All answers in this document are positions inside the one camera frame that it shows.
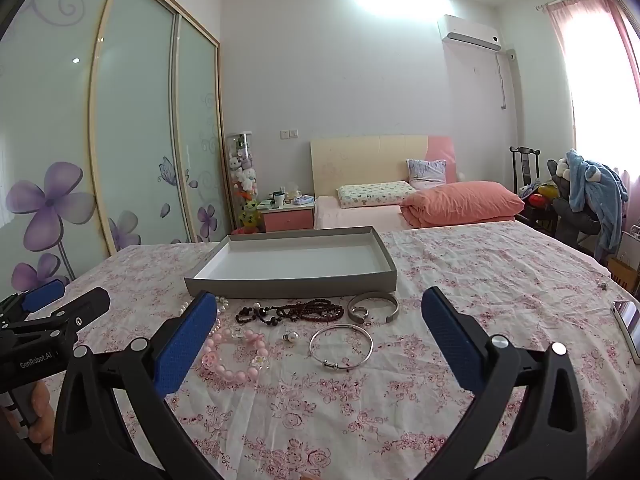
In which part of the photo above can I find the folded pink duvet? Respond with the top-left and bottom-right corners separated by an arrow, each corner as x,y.
400,182 -> 525,228

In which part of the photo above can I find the grey office chair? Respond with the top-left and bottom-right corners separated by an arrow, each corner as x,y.
546,160 -> 603,248

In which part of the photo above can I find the dark bead necklace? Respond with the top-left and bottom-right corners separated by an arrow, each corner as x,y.
272,298 -> 346,324

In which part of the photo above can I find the cardboard box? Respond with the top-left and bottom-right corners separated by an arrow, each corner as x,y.
606,256 -> 640,292

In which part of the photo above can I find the person's left hand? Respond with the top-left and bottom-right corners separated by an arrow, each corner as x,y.
0,382 -> 56,453

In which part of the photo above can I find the cream and pink headboard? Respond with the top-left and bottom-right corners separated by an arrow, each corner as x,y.
310,135 -> 458,198

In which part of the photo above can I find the dark wooden chair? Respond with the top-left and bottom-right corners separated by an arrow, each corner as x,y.
509,146 -> 551,226

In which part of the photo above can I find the smartphone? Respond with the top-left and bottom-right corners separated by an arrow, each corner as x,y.
611,300 -> 640,365

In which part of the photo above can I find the colourful toys pile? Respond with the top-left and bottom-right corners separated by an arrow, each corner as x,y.
518,183 -> 558,209

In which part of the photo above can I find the small purple pillow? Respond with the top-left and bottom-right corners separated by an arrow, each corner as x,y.
406,159 -> 447,190

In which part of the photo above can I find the air conditioner cable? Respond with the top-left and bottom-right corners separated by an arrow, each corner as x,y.
496,51 -> 507,111

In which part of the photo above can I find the blue fleece garment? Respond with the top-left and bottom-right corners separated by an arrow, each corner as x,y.
565,149 -> 629,262

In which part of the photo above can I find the thin silver bangle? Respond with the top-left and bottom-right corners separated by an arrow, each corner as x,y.
308,324 -> 374,372

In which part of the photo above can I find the black bead bracelet with pearls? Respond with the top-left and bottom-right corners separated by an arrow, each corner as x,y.
235,302 -> 282,328

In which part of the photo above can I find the pink curtain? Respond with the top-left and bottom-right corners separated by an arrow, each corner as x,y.
544,0 -> 640,191

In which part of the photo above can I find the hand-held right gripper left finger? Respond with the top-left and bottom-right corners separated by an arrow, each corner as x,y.
52,290 -> 223,480

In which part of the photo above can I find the bed with pink sheet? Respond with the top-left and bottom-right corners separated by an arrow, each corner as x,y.
312,195 -> 516,233

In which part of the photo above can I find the wide silver cuff bangle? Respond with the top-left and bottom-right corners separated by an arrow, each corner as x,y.
347,291 -> 401,326

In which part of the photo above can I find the floral print pillow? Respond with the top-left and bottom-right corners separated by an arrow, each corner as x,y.
336,180 -> 416,209

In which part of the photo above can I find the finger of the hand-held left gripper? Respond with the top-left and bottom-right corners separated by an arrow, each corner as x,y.
0,287 -> 112,346
0,281 -> 67,328

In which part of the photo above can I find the sliding wardrobe with purple flowers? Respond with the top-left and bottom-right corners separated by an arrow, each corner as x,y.
0,0 -> 236,293

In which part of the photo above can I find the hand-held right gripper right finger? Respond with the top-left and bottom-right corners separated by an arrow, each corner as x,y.
415,287 -> 601,480

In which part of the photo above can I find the pink bead bracelet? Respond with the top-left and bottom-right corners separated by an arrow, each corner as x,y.
201,327 -> 271,373

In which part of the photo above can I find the white pearl bracelet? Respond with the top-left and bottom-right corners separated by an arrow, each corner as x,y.
180,296 -> 230,333

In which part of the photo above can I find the clear tube of plush toys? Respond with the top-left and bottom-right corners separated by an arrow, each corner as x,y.
226,131 -> 261,211

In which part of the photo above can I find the white air conditioner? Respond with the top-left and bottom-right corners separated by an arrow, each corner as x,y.
437,14 -> 502,52

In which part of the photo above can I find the grey cardboard tray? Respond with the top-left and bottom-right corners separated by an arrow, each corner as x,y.
184,226 -> 399,300

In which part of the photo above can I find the pink and cream nightstand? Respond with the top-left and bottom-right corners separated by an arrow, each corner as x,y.
262,204 -> 316,233

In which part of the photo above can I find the yellow green plush toy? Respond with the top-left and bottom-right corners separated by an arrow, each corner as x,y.
238,199 -> 262,233

